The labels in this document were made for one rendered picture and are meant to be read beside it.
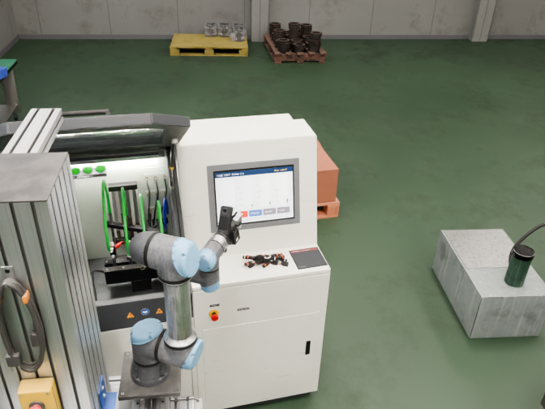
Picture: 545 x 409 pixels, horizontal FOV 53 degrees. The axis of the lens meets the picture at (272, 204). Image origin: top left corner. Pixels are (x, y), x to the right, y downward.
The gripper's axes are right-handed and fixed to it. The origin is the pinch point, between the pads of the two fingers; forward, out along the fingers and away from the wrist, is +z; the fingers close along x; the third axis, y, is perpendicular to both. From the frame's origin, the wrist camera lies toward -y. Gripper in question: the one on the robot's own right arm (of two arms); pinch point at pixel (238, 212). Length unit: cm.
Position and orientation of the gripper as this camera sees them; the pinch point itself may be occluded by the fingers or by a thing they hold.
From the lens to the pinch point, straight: 228.4
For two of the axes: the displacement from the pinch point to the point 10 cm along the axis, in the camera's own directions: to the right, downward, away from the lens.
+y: 1.0, 8.7, 4.8
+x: 9.4, 0.7, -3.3
